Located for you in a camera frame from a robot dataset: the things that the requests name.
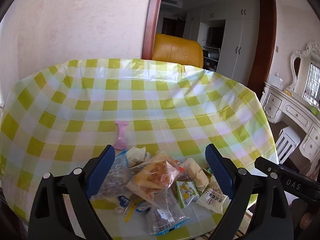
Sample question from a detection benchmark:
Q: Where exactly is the green checkered tablecloth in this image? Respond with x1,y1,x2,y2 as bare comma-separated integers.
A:
0,57,279,240

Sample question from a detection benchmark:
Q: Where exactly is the ornate white mirror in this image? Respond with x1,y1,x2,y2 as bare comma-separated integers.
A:
284,41,319,111

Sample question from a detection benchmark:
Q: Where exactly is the clear blue edged dark packet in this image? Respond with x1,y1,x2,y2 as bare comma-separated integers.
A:
146,189,190,236

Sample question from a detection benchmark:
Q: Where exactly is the grey blue large packet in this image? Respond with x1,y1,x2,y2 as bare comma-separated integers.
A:
90,150,133,200

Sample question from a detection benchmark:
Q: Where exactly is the white slatted stool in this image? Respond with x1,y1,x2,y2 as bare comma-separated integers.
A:
276,126,301,164

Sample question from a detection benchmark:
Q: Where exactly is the white green flower packet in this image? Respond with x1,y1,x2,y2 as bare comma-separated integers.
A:
175,181,200,209

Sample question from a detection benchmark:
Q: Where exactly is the white packet red seal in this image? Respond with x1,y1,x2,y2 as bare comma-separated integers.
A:
196,175,227,214

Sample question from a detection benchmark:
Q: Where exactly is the white wardrobe cabinet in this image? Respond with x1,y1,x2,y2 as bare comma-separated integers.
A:
183,0,260,85

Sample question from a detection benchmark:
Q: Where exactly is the pale biscuit clear packet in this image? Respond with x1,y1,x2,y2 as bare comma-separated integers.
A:
182,158,209,192

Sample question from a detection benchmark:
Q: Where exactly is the small cream white packet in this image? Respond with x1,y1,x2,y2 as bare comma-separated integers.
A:
126,147,152,168

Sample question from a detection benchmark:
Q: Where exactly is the orange bread clear bag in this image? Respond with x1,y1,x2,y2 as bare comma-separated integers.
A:
126,151,186,207

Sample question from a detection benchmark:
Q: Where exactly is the white ornate dressing table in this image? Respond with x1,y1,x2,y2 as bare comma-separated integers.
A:
260,83,319,177

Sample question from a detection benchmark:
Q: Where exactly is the pink bar wrapper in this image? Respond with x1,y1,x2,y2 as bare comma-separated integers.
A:
114,121,129,150

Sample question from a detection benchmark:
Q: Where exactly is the orange leather armchair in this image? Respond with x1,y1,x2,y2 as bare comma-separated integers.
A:
152,34,203,68

